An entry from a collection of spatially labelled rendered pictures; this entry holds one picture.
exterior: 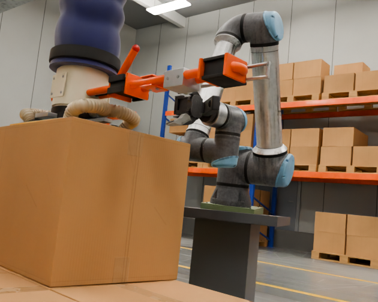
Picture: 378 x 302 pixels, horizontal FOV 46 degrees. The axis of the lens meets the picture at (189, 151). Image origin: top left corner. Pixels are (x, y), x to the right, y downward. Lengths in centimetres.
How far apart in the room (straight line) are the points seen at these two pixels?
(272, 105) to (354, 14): 910
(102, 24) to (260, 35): 65
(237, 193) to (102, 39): 93
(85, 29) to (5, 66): 1051
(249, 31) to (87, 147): 94
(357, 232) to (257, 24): 689
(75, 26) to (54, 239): 67
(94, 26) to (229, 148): 59
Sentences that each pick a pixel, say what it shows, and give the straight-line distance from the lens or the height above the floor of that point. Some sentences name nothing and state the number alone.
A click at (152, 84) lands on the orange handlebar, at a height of 106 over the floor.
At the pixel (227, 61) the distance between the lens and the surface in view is 97.
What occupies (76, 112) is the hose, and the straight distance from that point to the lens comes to 127.
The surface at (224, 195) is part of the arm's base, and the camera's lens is 197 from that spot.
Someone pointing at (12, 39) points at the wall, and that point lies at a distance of 1215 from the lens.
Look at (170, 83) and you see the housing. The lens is 109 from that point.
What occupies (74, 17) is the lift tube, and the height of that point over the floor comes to 130.
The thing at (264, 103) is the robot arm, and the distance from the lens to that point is 184.
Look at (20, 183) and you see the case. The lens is 128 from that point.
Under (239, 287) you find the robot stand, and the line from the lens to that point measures 194.
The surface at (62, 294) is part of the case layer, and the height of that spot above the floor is 54.
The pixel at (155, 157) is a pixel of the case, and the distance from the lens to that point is 123.
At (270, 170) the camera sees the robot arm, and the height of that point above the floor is 94.
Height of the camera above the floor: 76
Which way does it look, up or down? 7 degrees up
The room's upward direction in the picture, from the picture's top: 6 degrees clockwise
